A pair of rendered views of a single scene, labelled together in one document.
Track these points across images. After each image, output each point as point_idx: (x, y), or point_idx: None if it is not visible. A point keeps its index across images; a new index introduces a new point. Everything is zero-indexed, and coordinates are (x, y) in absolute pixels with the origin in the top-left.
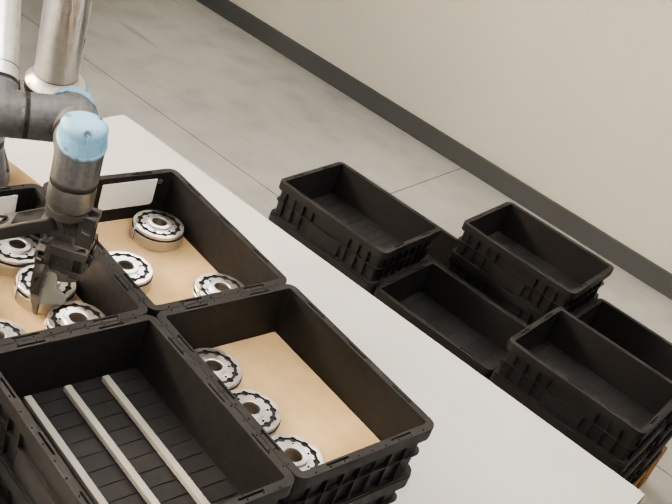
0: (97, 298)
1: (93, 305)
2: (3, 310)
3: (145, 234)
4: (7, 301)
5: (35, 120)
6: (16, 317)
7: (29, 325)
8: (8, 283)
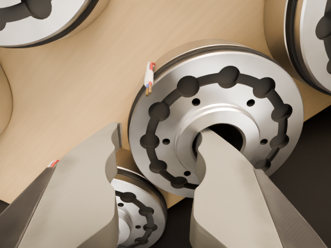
0: (188, 235)
1: (190, 210)
2: (97, 46)
3: None
4: (142, 43)
5: None
6: (90, 86)
7: (81, 120)
8: (228, 15)
